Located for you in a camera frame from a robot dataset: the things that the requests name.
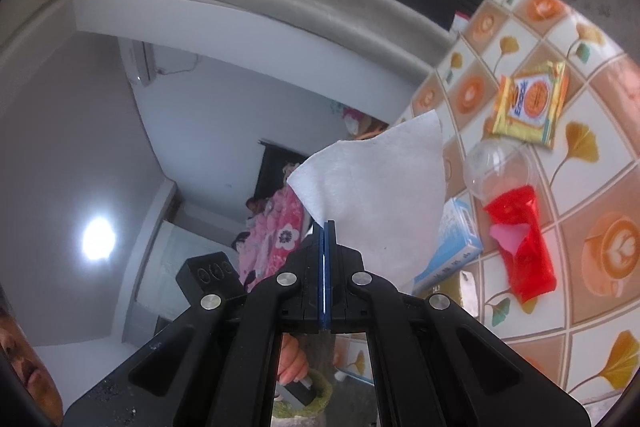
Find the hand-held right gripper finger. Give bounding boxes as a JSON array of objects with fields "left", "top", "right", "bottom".
[
  {"left": 62, "top": 221, "right": 326, "bottom": 427},
  {"left": 325, "top": 221, "right": 591, "bottom": 427}
]

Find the white tissue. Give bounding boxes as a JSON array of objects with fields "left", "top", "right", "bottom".
[{"left": 286, "top": 109, "right": 447, "bottom": 289}]

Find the blue and white small box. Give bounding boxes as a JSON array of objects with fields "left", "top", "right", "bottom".
[{"left": 411, "top": 197, "right": 483, "bottom": 297}]

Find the clear plastic cup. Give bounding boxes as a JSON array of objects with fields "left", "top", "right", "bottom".
[{"left": 462, "top": 141, "right": 533, "bottom": 202}]

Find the small red packet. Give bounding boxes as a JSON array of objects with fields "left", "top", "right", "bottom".
[{"left": 482, "top": 186, "right": 557, "bottom": 305}]

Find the yellow noodle snack packet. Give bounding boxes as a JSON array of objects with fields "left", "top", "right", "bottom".
[{"left": 487, "top": 61, "right": 571, "bottom": 151}]

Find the person's left hand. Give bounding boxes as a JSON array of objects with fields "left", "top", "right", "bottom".
[{"left": 276, "top": 334, "right": 311, "bottom": 385}]

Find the person in pink floral clothes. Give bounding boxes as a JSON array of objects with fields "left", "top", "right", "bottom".
[{"left": 237, "top": 184, "right": 313, "bottom": 293}]

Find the black headboard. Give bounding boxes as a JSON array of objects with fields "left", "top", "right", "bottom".
[{"left": 252, "top": 138, "right": 311, "bottom": 202}]

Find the round ceiling lamp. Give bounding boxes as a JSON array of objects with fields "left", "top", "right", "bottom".
[{"left": 80, "top": 214, "right": 118, "bottom": 263}]

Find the floral cloth bundle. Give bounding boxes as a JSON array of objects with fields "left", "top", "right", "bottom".
[{"left": 330, "top": 99, "right": 391, "bottom": 140}]

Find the green fluffy cloth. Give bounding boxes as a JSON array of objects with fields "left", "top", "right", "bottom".
[{"left": 272, "top": 369, "right": 335, "bottom": 420}]

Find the person's face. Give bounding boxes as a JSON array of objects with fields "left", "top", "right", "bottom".
[{"left": 0, "top": 292, "right": 65, "bottom": 427}]

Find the white air conditioner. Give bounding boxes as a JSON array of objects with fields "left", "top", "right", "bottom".
[{"left": 127, "top": 39, "right": 158, "bottom": 86}]

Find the white and red bag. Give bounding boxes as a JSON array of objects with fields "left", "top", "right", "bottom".
[{"left": 447, "top": 11, "right": 471, "bottom": 35}]

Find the tile-patterned tablecloth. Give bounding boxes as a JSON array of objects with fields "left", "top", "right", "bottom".
[{"left": 332, "top": 0, "right": 640, "bottom": 408}]

